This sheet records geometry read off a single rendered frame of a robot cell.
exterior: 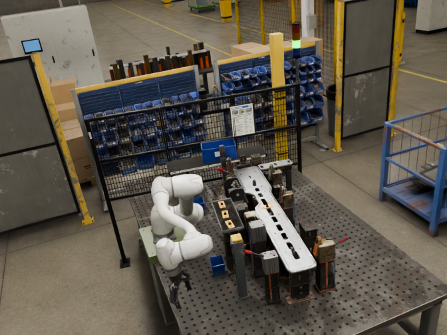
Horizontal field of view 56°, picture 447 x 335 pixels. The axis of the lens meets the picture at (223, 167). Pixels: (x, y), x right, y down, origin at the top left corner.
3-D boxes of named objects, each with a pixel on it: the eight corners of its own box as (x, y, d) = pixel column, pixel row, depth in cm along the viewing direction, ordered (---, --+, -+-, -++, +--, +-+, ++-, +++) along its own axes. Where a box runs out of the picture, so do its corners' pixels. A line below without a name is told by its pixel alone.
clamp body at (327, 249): (339, 290, 267) (340, 244, 250) (317, 295, 265) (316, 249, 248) (332, 278, 276) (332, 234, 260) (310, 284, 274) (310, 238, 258)
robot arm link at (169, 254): (161, 273, 218) (185, 266, 218) (152, 251, 210) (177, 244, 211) (160, 259, 227) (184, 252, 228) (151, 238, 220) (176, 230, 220)
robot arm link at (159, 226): (151, 224, 331) (148, 201, 320) (175, 220, 334) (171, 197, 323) (152, 236, 317) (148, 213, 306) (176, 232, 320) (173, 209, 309)
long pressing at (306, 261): (323, 266, 246) (323, 264, 245) (286, 274, 243) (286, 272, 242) (257, 165, 367) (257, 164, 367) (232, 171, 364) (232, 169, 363)
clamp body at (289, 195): (298, 232, 324) (297, 194, 308) (283, 236, 322) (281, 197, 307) (294, 226, 332) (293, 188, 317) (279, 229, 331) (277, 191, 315)
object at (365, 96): (336, 152, 593) (338, 1, 503) (330, 149, 605) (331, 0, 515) (396, 135, 623) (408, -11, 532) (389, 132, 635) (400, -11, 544)
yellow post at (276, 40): (295, 226, 448) (289, 33, 357) (279, 230, 445) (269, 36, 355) (290, 218, 463) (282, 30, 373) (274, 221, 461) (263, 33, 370)
